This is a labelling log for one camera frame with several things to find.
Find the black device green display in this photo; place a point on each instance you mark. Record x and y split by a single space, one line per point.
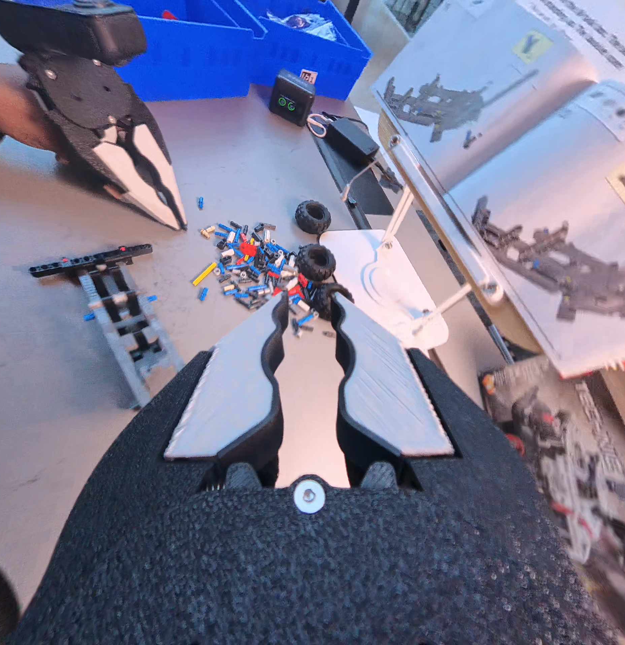
292 98

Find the black power adapter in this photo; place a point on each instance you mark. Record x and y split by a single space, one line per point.
352 137

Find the white book stand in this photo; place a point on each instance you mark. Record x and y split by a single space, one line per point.
393 307

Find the pile of small brick parts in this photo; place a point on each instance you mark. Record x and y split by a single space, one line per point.
262 272

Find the grey desk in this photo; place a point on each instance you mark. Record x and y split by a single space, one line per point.
242 161

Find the person's left hand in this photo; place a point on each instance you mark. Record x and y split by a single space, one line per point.
20 116

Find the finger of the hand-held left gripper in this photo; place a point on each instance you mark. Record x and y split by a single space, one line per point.
126 171
158 161

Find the instruction booklet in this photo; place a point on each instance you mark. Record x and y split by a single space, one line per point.
544 166

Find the tan angled connector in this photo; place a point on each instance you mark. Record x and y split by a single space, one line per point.
207 232

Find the printed task sheet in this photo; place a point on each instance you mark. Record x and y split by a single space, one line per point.
594 30

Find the toy truck set box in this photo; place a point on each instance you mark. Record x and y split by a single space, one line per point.
569 453

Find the black toy tire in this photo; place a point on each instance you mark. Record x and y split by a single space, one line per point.
312 217
325 297
316 262

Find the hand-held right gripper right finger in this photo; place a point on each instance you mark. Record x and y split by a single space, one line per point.
388 398

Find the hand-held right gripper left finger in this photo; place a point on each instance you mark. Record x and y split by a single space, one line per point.
226 403

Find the yellow axle rod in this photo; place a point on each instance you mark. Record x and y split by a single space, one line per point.
204 274

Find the brick truck chassis model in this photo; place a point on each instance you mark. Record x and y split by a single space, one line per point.
121 322

